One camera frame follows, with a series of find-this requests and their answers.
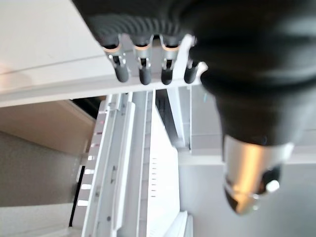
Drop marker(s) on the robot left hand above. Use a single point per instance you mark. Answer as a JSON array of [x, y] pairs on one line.
[[247, 61]]

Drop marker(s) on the white refrigerator drawer box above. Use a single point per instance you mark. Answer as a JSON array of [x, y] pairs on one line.
[[205, 128]]

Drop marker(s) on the white refrigerator door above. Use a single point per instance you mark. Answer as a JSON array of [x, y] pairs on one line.
[[49, 49]]

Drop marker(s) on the beige wooden cabinet panel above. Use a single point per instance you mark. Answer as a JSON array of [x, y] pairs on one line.
[[44, 123]]

